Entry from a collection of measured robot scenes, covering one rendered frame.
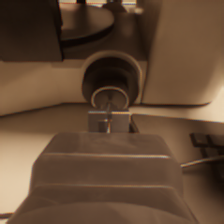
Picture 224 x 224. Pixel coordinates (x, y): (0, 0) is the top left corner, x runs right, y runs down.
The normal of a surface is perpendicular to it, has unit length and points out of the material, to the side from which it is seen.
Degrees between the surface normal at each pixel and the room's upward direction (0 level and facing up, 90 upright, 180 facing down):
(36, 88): 90
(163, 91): 90
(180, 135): 5
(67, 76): 90
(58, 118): 0
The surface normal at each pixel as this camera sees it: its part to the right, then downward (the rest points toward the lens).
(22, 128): 0.01, -0.67
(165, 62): -0.01, 0.74
